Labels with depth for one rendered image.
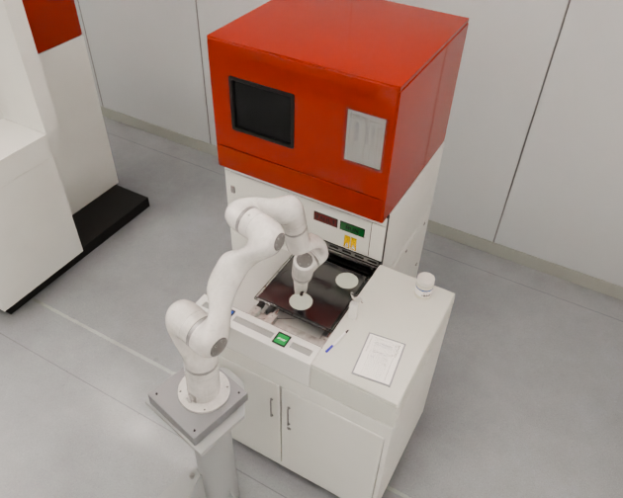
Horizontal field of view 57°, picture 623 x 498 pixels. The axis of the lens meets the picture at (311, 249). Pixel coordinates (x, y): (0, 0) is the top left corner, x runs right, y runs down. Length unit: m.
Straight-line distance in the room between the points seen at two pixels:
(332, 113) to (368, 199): 0.37
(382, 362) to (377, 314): 0.24
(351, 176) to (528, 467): 1.76
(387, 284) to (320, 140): 0.67
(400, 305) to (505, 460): 1.16
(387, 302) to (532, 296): 1.78
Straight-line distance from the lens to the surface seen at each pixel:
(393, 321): 2.33
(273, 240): 1.77
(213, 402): 2.20
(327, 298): 2.47
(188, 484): 3.03
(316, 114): 2.23
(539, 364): 3.66
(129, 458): 3.17
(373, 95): 2.08
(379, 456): 2.42
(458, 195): 4.05
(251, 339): 2.27
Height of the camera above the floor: 2.70
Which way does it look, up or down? 42 degrees down
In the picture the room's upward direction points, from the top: 2 degrees clockwise
